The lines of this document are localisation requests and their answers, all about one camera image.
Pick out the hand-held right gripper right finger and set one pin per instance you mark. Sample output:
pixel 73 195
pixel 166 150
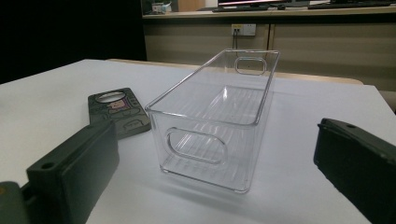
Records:
pixel 358 168

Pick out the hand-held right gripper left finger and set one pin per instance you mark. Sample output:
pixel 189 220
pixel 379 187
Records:
pixel 77 174

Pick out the dark case with hole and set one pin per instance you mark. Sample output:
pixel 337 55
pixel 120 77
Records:
pixel 127 115

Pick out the clear plastic storage bin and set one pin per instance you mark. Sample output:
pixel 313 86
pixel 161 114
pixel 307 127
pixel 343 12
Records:
pixel 214 124

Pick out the black keyboard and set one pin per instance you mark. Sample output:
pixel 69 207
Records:
pixel 348 4
pixel 246 8

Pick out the long wooden desk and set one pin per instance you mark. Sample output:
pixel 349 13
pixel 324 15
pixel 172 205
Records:
pixel 280 13

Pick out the white wall socket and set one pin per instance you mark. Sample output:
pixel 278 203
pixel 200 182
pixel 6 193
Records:
pixel 244 29

